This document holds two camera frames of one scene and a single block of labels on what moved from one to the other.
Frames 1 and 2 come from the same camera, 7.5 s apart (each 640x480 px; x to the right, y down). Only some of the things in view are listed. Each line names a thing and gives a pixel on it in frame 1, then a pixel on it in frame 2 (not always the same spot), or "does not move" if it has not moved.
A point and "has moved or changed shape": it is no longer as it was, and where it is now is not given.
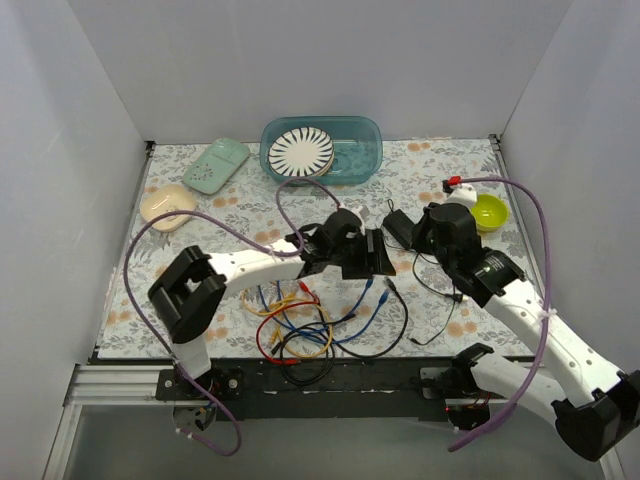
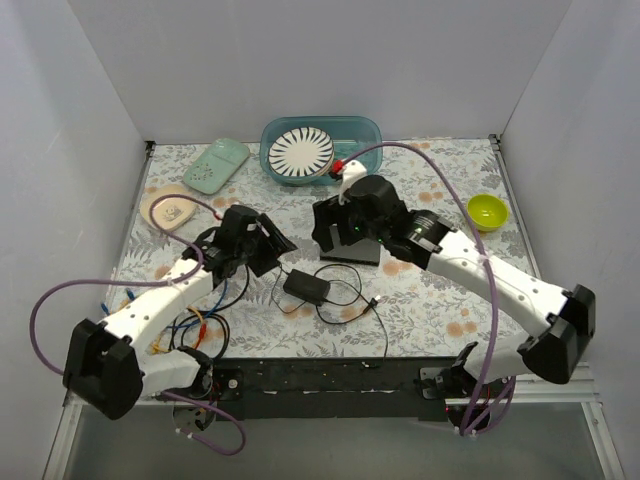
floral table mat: [321, 270] does not move
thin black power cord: [422, 282] → [338, 304]
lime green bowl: [489, 211] does not move
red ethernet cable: [313, 302] has moved or changed shape
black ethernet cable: [339, 348] → [205, 312]
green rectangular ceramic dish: [216, 168] does not move
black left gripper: [367, 253] → [270, 241]
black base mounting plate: [328, 389] does not move
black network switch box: [375, 259] has moved or changed shape
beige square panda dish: [164, 198] does not move
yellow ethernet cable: [274, 334] → [158, 348]
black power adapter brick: [400, 227] has moved or changed shape
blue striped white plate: [302, 152] does not move
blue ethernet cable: [374, 316] has moved or changed shape
